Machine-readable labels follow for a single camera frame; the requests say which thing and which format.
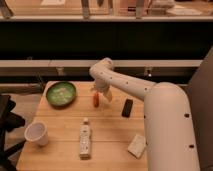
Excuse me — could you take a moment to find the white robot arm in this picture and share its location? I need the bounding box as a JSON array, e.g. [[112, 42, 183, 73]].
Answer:
[[89, 58, 201, 171]]

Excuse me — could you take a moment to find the black rectangular block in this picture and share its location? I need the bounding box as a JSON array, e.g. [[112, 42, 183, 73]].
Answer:
[[122, 99, 133, 118]]

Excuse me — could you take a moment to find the white sponge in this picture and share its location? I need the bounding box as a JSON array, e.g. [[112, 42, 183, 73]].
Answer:
[[127, 134, 146, 159]]

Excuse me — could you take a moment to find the green ceramic bowl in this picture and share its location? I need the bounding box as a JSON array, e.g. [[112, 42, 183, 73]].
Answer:
[[46, 81, 77, 107]]

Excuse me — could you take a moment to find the white plastic bottle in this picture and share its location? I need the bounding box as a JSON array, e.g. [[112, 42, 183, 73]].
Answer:
[[79, 118, 91, 159]]

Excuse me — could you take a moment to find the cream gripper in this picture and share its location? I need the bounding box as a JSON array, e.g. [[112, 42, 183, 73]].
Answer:
[[90, 84, 113, 102]]

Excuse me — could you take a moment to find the red pepper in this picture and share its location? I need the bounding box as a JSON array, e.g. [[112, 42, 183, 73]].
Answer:
[[93, 92, 99, 107]]

